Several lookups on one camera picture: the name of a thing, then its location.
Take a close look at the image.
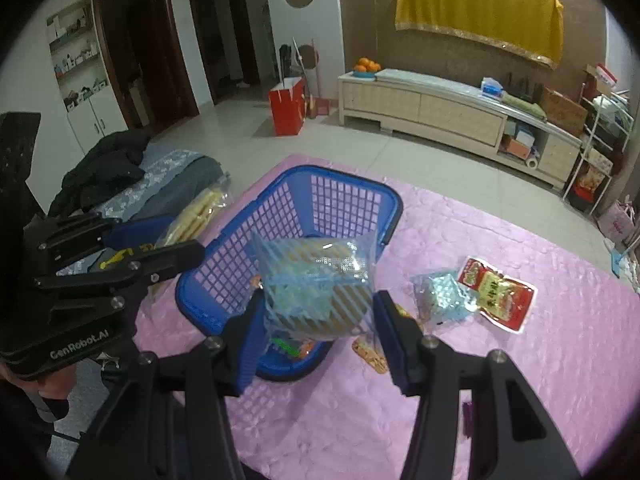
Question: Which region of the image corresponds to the blue striped wafer packet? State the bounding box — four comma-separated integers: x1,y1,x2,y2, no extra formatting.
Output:
250,232,376,341

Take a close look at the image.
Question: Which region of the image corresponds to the blue plastic basket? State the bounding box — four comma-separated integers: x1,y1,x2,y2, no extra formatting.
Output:
175,165,405,383

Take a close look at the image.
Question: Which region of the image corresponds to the black jacket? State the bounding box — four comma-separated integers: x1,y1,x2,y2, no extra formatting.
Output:
47,130,151,218

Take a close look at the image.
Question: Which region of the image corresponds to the pink tablecloth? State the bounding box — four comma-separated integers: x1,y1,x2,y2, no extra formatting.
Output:
132,154,640,480

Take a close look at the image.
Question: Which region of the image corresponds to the red paper bag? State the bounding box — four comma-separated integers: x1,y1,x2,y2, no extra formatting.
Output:
269,76,307,137

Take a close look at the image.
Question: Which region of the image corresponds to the green folded cloth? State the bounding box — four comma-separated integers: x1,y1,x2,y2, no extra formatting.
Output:
500,91,548,121

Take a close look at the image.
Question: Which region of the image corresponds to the person's left hand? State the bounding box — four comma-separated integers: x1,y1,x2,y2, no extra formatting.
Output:
0,360,73,413

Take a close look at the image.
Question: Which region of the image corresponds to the broom with dustpan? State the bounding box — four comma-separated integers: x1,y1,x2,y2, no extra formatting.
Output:
292,37,331,120

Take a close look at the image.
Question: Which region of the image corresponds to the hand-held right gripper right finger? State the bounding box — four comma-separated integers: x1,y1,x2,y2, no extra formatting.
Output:
372,290,581,480

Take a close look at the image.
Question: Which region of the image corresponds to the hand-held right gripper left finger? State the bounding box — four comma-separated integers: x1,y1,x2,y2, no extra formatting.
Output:
65,287,271,480

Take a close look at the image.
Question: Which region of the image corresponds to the beige TV cabinet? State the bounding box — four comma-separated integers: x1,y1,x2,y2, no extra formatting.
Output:
337,67,583,192

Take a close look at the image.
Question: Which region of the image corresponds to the green label cracker packet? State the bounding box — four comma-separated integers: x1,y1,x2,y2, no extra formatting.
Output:
155,172,233,251

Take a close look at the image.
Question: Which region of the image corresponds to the yellow cloth cover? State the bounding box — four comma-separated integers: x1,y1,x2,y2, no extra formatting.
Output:
395,0,565,70

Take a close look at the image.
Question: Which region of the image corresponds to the orange yellow snack packet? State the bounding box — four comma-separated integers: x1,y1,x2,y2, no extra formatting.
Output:
352,305,416,373

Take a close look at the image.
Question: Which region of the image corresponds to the dark wooden door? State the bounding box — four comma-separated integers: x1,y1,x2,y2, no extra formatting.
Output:
185,0,261,106
92,0,201,136

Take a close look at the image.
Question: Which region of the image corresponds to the pink bag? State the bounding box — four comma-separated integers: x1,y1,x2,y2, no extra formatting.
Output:
597,200,638,243

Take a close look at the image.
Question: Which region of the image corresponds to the red white box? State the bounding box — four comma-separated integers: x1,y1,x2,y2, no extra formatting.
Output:
582,62,621,101

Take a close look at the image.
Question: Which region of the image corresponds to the black router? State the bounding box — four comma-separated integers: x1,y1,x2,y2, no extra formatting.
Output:
507,74,536,101

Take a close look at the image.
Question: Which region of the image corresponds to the white shelf rack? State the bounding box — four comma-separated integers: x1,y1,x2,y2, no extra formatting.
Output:
562,91,636,216

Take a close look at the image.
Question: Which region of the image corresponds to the white wall cabinet with shelves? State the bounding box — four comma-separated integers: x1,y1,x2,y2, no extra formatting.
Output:
46,0,128,161

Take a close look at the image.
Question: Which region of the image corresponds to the brown cardboard box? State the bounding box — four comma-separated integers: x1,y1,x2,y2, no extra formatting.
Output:
537,86,588,137

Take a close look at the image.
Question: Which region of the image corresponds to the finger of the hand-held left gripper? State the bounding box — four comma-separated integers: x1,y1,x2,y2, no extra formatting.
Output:
22,210,173,267
35,240,206,311

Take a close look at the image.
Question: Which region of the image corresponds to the light blue patterned snack packet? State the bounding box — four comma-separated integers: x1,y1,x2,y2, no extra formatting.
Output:
412,271,478,323

